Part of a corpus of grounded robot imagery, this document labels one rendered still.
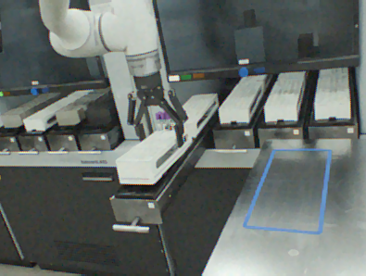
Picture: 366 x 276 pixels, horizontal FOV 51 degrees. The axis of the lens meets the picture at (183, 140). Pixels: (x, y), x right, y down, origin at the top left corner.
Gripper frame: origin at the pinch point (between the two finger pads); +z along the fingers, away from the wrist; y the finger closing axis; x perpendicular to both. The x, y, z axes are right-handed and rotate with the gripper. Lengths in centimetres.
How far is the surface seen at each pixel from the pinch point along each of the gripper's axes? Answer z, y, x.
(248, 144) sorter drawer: 11.7, 20.2, 20.7
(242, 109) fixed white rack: 0.6, 18.7, 24.3
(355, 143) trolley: 5, 52, 6
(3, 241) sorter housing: 64, -114, 21
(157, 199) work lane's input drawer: 6.3, 6.6, -20.9
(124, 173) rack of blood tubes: 0.6, -2.6, -18.4
